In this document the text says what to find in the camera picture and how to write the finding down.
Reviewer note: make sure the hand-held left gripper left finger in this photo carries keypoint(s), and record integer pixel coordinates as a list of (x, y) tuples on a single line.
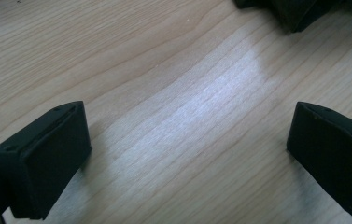
[(49, 161)]

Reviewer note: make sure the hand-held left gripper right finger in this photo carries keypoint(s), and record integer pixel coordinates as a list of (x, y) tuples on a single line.
[(332, 155)]

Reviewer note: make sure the dark grey cloth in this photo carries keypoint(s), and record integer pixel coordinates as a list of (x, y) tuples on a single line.
[(295, 12)]

